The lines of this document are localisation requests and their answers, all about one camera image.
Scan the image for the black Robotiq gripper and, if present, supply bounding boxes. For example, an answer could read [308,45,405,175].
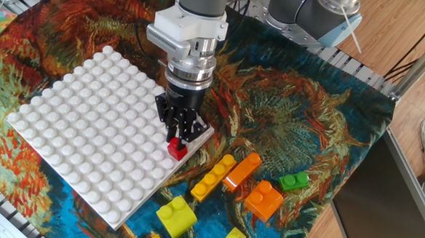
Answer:
[152,79,214,153]

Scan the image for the small red block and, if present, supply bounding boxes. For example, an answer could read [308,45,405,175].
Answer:
[166,136,190,162]

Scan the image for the slim orange sloped block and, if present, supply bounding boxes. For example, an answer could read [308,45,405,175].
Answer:
[222,150,263,194]

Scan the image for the white studded baseplate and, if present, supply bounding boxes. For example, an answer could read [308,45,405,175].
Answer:
[1,40,220,235]

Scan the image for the slim yellow four-stud block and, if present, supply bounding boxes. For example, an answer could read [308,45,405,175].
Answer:
[189,151,238,205]

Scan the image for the white and silver wrist adapter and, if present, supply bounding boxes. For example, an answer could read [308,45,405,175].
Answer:
[143,0,231,93]

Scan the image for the large lime two-stud block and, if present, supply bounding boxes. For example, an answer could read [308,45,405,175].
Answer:
[154,194,199,238]

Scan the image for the orange two-stud block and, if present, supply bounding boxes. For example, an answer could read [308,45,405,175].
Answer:
[242,178,286,225]

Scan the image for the small green two-stud block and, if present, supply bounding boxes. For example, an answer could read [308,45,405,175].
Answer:
[278,169,311,194]

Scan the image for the colourful sunflower pattern rug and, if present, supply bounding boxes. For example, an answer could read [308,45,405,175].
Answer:
[0,0,402,238]

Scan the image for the white zip tie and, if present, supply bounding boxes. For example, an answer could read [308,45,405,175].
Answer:
[338,5,365,55]

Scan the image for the black monitor panel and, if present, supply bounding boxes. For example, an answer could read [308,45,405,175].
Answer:
[329,124,425,238]

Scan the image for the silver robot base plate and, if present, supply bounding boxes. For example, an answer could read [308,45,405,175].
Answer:
[243,0,351,51]

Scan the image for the black floor cables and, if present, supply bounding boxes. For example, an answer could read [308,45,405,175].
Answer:
[384,4,425,84]

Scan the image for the aluminium frame beam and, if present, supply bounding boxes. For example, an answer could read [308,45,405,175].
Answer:
[388,28,425,106]

